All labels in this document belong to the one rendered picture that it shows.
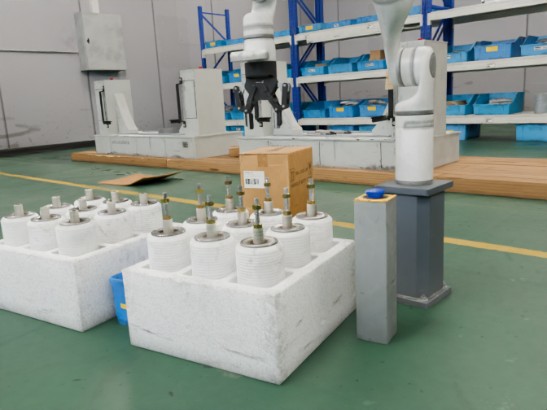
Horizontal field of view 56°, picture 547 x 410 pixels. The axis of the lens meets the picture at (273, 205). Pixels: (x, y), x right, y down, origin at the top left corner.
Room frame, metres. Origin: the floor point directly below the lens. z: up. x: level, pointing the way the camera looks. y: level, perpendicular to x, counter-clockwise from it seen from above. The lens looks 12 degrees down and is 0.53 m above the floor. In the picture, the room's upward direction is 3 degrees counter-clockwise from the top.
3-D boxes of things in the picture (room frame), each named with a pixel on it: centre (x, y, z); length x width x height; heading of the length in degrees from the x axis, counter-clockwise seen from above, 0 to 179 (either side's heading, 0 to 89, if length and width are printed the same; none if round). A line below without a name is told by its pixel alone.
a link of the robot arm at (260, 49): (1.22, 0.02, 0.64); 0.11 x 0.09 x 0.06; 158
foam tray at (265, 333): (1.13, 0.07, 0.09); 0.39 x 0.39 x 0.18; 59
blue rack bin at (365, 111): (6.26, -1.38, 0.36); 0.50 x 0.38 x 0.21; 138
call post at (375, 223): (1.05, -0.21, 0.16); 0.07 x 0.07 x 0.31; 59
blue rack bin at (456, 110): (5.63, -2.07, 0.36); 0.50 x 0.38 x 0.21; 137
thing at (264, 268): (0.97, 0.03, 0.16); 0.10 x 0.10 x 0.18
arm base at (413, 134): (1.27, -0.36, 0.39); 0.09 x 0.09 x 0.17; 47
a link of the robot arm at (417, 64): (1.27, -0.36, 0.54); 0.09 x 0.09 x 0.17; 57
